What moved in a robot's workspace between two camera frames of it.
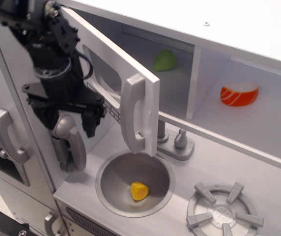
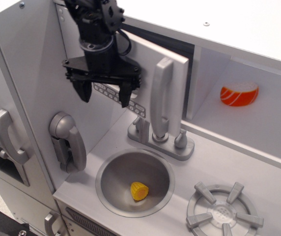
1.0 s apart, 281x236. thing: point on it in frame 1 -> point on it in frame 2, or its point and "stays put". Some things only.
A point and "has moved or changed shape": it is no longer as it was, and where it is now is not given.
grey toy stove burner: [221, 210] stays put
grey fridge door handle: [3, 120] stays put
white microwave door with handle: [129, 90] has moved or changed shape
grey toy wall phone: [69, 146] stays put
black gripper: [51, 95] -> [101, 63]
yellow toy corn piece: [139, 191] stays put
